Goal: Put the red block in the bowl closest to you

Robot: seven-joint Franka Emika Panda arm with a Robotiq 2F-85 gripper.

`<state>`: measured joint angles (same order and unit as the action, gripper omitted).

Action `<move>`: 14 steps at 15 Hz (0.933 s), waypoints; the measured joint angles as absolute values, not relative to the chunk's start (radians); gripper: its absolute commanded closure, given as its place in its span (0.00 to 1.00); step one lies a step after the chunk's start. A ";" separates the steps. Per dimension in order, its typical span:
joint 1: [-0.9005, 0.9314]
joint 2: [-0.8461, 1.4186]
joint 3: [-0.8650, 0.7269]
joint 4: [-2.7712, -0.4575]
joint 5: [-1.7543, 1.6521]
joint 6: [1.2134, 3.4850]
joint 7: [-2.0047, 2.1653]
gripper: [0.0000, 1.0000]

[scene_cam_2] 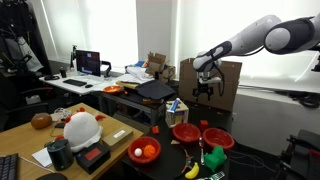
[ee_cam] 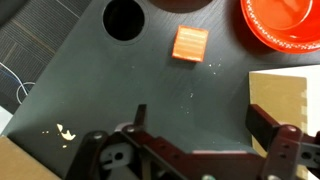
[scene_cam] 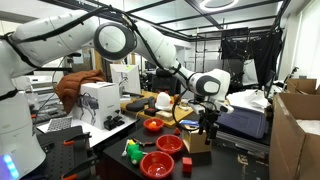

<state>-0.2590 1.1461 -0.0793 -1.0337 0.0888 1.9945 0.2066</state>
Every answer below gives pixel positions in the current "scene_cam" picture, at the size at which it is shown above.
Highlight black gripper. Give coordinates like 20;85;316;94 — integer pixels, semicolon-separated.
198;111;221;146

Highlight red cube block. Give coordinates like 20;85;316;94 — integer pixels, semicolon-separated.
181;156;193;174

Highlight empty red plastic bowl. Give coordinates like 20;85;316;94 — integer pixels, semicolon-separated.
155;134;184;156

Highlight red bowl holding balls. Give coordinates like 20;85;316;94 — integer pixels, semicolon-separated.
142;117;166;133

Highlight large red plastic bowl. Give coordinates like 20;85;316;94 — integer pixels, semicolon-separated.
139;151;176;180

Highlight light wooden box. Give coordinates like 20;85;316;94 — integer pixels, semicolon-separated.
181;124;212;155

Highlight blue and white tube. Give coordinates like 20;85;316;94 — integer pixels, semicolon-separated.
179;119;201;130

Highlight clear glass jar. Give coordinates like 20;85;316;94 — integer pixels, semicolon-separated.
179;99;193;112

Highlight black metal-edged flight case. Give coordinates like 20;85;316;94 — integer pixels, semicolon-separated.
213;129;271;156

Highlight black laptop case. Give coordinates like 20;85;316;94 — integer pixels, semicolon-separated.
215;105;270;140

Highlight tan rectangular box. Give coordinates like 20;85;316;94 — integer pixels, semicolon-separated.
155;110;175;122

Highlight white plush toy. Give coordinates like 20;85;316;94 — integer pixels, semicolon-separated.
154;91;174;112

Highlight pile of white papers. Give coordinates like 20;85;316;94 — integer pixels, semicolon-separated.
228;89;272;114

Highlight black box with red top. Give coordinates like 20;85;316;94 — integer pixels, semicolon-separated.
143;107;161;117

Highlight black cylindrical cup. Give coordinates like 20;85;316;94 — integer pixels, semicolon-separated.
148;96;157;109

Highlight black padded office chair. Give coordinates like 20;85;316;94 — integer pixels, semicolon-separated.
151;67;179;96

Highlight light wooden desk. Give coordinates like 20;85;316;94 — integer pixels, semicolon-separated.
119;89;201;129

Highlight black padded pouch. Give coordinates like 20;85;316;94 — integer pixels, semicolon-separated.
125;97;151;113

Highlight green plastic toy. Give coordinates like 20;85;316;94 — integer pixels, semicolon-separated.
126;143;145;166

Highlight black desktop monitor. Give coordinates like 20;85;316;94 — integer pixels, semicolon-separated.
264;69;277;100

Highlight large cardboard box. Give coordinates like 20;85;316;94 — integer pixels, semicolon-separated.
268;92;320;180

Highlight small distant monitor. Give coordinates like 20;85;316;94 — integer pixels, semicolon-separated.
144;60;158;72

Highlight white-backed monitor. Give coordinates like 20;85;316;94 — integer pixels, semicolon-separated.
109;63;142;96

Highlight black curtain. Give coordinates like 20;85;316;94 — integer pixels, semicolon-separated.
220;28;284;89

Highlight white foam sheet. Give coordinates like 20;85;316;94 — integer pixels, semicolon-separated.
295;119;320;137

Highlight small open cardboard box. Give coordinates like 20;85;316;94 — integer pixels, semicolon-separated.
285;78;320;96

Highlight white table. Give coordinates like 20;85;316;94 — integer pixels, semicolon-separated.
36;113;138;148

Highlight white carton with robot-dog print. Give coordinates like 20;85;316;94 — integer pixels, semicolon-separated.
71;81;122;131

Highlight black orange bar clamp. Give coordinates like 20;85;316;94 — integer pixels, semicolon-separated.
62;131;93;147
60;155;100;180

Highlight brown puffer jacket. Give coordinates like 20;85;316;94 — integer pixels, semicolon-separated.
54;69;108;115

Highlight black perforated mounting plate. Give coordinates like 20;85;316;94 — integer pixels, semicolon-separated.
34;125;98;180

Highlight black horizontal mounting bar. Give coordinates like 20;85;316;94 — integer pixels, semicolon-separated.
31;65;74;75

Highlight white printer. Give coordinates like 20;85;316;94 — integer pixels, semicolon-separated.
19;74;58;98

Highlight orange-handled pliers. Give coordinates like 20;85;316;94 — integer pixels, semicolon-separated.
132;137;148;148

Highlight ring ceiling light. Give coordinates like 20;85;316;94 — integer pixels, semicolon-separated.
199;0;240;13

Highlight black camera on stand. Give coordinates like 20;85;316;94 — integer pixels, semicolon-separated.
66;51;83;58

